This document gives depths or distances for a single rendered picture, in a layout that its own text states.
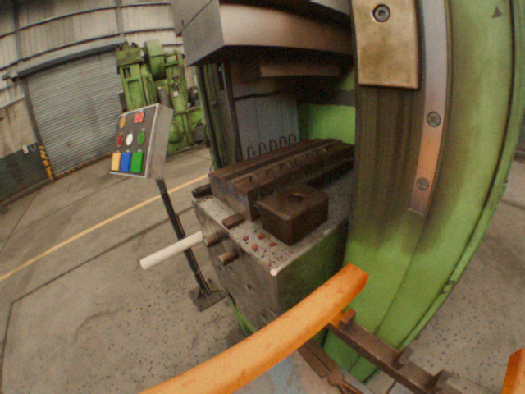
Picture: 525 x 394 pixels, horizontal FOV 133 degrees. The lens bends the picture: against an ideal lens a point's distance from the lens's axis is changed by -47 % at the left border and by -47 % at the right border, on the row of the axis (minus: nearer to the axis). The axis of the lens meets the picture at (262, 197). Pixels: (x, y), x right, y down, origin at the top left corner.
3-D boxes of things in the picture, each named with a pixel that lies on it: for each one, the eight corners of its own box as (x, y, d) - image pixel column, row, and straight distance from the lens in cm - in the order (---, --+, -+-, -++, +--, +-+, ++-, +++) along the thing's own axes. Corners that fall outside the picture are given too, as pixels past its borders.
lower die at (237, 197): (251, 222, 48) (245, 187, 43) (212, 194, 63) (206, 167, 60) (353, 167, 75) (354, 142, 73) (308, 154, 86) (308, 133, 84)
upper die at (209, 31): (224, 45, 40) (217, -4, 43) (186, 66, 58) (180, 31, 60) (353, 56, 71) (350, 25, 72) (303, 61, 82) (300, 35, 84)
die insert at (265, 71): (261, 77, 48) (257, 49, 49) (242, 80, 54) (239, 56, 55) (340, 75, 70) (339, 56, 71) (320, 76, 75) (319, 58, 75)
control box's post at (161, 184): (205, 298, 154) (143, 136, 99) (203, 295, 156) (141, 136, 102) (210, 295, 154) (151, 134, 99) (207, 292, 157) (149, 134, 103)
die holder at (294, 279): (284, 360, 76) (273, 272, 36) (222, 291, 93) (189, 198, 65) (378, 266, 102) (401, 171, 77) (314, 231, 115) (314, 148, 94)
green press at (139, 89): (139, 168, 510) (108, 38, 525) (130, 160, 630) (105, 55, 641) (219, 139, 579) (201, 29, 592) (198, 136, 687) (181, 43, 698)
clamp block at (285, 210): (289, 248, 40) (288, 219, 36) (261, 229, 45) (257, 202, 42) (330, 220, 47) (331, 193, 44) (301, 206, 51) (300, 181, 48)
